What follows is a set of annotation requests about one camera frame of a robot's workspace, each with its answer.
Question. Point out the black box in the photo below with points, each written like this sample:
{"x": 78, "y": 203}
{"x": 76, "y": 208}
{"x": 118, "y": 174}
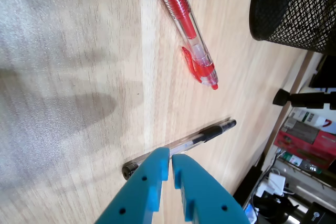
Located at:
{"x": 325, "y": 74}

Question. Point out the white printed box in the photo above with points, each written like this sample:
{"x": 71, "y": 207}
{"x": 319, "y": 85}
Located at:
{"x": 309, "y": 117}

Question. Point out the red cardboard box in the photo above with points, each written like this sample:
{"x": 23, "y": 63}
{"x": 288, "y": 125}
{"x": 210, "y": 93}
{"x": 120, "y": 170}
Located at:
{"x": 323, "y": 148}

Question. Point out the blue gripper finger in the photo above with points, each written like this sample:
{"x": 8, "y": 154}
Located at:
{"x": 136, "y": 195}
{"x": 207, "y": 200}

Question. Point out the clear capped black pen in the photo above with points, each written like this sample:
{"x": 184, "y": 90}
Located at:
{"x": 210, "y": 133}

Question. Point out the black device with logo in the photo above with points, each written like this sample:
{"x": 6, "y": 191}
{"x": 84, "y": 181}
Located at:
{"x": 320, "y": 214}

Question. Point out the red retractable pen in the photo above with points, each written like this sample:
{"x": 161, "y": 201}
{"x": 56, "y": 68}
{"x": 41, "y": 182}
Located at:
{"x": 181, "y": 6}

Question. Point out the black mesh pen holder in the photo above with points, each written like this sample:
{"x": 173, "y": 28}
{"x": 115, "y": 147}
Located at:
{"x": 288, "y": 3}

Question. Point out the white power adapter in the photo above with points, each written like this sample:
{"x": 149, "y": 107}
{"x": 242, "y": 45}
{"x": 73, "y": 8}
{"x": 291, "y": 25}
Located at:
{"x": 273, "y": 182}

